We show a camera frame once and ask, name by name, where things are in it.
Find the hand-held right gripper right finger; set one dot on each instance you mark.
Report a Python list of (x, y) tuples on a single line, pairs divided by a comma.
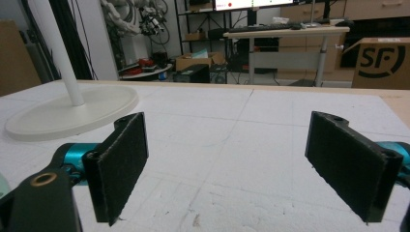
[(348, 167)]

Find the round white table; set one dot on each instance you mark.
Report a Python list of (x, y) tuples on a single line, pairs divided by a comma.
[(145, 74)]

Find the white desk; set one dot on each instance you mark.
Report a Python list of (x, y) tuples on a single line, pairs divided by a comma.
[(290, 32)]

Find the open cardboard box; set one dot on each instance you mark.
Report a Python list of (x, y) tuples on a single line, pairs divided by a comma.
[(187, 62)]

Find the small cardboard box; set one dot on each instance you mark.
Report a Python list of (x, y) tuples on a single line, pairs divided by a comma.
[(195, 36)]

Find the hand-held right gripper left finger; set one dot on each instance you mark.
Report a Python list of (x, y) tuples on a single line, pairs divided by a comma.
[(119, 167)]

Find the black computer mouse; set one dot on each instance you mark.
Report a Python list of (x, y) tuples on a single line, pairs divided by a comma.
[(296, 26)]

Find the black metal shelf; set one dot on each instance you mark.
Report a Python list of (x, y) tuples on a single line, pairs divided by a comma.
[(179, 25)]

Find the silver desk lamp stand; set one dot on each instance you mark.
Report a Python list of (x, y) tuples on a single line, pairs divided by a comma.
[(312, 13)]

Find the white lamp stand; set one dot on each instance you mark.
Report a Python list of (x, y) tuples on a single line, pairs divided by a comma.
[(74, 112)]

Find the red tool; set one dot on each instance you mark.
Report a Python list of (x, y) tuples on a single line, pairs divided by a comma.
[(145, 62)]

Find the brown cardboard panel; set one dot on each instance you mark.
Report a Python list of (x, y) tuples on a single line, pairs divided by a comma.
[(16, 61)]

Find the wooden cabinets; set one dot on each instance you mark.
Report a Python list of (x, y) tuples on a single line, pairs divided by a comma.
[(370, 8)]

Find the black computer case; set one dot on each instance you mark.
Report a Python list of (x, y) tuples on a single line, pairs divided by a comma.
[(193, 73)]

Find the black keyboard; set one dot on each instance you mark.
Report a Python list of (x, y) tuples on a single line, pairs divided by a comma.
[(257, 27)]

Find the grilled computer case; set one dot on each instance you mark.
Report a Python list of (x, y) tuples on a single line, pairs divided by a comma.
[(218, 74)]

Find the printed cardboard box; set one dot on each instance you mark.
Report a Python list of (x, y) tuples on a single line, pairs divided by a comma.
[(380, 64)]

